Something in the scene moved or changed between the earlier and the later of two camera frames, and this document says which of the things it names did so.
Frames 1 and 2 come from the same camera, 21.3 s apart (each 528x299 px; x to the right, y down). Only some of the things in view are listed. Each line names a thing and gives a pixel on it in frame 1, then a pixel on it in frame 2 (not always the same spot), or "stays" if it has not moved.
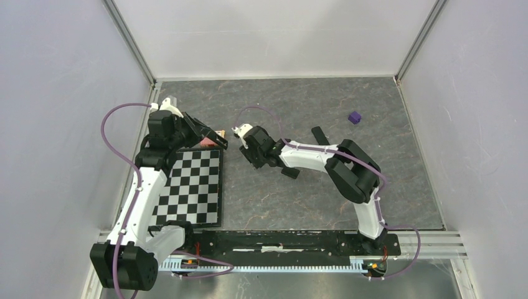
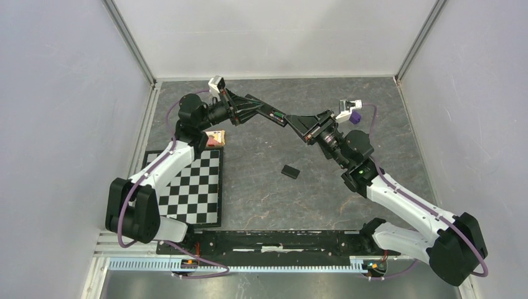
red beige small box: (206, 142) stays
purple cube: (354, 117) stays
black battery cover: (291, 172) stays
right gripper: (248, 154) -> (305, 124)
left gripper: (194, 140) -> (232, 109)
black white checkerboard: (193, 190) stays
